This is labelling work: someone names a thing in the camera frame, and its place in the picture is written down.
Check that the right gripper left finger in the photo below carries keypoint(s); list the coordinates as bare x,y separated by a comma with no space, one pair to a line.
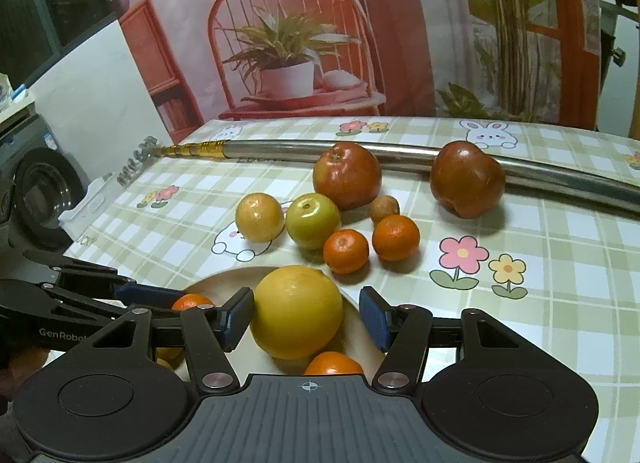
209,333

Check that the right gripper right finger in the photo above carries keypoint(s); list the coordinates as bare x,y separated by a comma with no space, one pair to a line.
401,333

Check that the large orange tangerine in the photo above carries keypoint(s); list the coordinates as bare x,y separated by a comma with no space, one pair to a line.
332,363

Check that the small mandarin orange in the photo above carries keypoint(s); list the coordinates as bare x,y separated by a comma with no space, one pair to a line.
189,300
346,251
396,238

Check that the yellow orange round fruit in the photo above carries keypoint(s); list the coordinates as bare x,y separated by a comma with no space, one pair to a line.
259,217

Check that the small brown longan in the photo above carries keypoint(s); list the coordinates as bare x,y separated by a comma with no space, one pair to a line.
382,207

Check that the yellow green apple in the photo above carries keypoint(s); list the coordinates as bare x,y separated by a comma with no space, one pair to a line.
311,219

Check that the dark red apple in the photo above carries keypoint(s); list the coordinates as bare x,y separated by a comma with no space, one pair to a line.
466,181

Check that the large yellow grapefruit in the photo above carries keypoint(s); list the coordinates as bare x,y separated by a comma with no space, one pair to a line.
168,353

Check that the person left hand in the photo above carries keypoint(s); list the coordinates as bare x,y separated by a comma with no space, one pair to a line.
23,365

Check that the cream round plate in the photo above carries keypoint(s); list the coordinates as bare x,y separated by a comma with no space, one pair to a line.
248,358

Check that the white plastic tray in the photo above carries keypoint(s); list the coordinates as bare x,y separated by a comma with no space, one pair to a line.
101,193

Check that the washing machine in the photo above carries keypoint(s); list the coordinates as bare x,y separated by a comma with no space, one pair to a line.
38,184

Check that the checkered bunny tablecloth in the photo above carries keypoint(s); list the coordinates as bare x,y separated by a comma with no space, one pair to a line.
563,276

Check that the telescopic metal back scratcher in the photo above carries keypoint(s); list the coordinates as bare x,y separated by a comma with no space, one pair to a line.
520,173

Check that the printed room backdrop cloth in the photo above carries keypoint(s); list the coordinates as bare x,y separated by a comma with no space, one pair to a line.
534,61

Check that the black stand with knob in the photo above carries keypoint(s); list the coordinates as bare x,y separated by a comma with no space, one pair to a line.
610,12

